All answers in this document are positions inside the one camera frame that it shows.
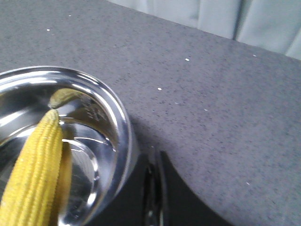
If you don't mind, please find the pale green electric cooking pot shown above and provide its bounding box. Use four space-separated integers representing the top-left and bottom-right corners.
0 66 141 226

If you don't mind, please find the yellow corn cob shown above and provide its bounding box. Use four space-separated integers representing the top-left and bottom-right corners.
0 110 72 226

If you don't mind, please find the white pleated curtain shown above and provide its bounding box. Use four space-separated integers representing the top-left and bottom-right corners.
114 0 301 59

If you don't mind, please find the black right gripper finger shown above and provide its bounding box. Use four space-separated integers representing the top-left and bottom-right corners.
89 151 230 226

